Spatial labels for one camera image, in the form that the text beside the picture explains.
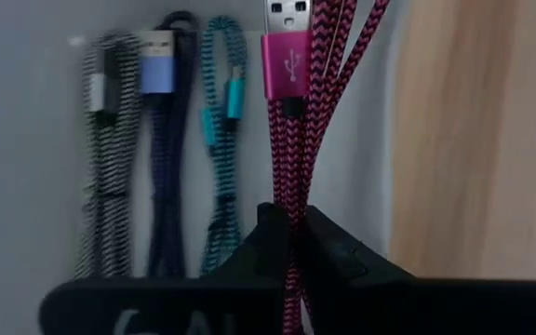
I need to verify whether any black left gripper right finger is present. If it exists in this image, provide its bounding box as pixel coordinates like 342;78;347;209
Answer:
303;204;416;285

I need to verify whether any short teal braided USB cable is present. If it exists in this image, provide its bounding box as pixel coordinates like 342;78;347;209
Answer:
197;15;249;279

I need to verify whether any magenta braided USB cable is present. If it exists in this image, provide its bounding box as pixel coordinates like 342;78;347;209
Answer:
260;0;393;335

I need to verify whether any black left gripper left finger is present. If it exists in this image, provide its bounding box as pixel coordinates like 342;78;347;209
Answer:
202;201;293;285

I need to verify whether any white plastic tray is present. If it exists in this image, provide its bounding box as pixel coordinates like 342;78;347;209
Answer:
0;0;411;286

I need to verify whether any dark blue braided USB cable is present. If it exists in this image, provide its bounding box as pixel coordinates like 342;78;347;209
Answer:
137;10;201;281

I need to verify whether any grey braided USB cable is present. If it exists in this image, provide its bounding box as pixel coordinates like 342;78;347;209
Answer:
73;31;144;281

